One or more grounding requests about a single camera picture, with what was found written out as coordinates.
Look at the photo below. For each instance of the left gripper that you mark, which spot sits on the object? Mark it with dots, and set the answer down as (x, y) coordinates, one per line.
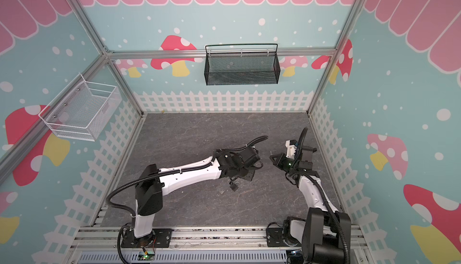
(250, 175)

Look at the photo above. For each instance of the aluminium front rail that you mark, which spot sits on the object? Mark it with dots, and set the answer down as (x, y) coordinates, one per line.
(183, 238)

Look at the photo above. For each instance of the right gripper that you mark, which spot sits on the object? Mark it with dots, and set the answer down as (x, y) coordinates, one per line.
(280, 162)

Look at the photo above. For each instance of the black padlock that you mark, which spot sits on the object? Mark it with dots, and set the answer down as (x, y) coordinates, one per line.
(234, 185)

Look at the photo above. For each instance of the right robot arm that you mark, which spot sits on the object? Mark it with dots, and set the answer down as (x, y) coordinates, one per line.
(324, 236)

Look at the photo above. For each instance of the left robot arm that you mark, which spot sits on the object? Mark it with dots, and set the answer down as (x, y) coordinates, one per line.
(149, 194)

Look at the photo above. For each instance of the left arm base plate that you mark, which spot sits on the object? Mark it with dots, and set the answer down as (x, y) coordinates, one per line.
(157, 238)

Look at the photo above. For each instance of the white mesh wall basket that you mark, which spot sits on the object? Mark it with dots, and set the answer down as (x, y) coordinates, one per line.
(82, 112)

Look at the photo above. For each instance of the black mesh wall basket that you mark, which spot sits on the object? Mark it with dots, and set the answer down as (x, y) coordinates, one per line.
(242, 64)

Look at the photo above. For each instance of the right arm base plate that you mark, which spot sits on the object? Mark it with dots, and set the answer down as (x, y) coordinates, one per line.
(276, 238)

